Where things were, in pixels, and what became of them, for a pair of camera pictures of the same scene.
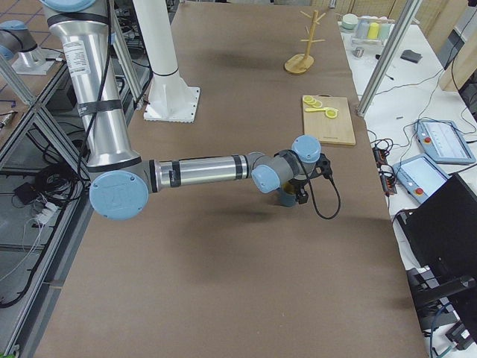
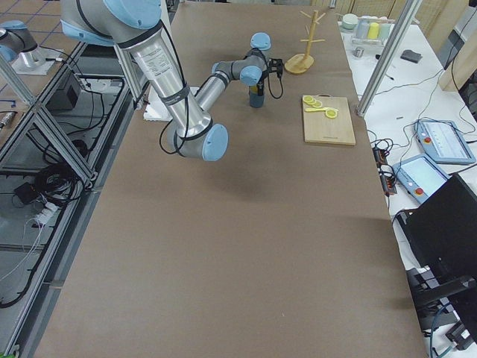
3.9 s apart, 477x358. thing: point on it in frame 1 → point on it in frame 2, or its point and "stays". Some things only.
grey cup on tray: (362, 27) stays
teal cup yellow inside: (288, 196) → (256, 100)
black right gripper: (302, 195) → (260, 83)
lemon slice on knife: (331, 112) stays
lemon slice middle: (318, 104) stays
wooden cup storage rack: (302, 63) stays
